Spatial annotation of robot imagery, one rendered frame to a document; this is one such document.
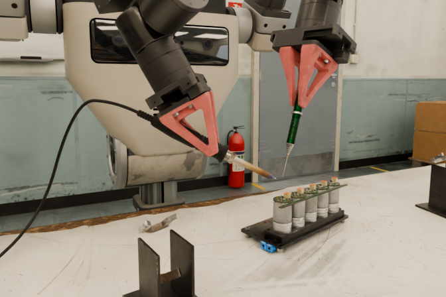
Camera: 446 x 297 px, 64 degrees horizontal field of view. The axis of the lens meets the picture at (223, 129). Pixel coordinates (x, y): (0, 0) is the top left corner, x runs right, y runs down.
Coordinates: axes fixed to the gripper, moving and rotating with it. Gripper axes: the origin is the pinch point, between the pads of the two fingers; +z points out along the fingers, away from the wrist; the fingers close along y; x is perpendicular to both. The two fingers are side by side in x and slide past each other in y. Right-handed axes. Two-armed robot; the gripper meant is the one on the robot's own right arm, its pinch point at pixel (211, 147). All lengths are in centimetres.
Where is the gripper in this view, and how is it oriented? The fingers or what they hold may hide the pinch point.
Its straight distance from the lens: 46.6
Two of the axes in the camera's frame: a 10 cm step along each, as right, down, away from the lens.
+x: -8.7, 4.8, 1.3
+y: 0.7, -1.3, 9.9
